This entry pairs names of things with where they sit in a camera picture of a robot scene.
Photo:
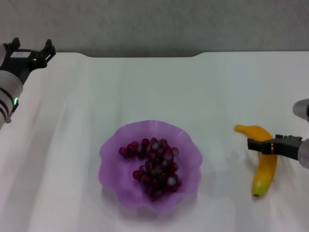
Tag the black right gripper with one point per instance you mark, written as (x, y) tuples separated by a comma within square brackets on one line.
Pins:
[(287, 147)]

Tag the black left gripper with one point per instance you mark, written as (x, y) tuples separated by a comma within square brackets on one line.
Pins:
[(21, 62)]

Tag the yellow banana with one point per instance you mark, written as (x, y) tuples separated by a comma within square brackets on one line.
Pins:
[(264, 174)]

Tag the dark red grape bunch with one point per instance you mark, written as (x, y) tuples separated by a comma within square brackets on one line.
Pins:
[(157, 166)]

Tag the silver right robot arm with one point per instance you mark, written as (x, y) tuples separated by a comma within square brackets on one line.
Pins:
[(304, 154)]

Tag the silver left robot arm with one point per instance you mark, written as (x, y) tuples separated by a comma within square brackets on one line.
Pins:
[(7, 91)]

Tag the purple scalloped plastic bowl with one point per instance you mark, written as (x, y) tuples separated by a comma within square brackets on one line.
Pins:
[(116, 174)]

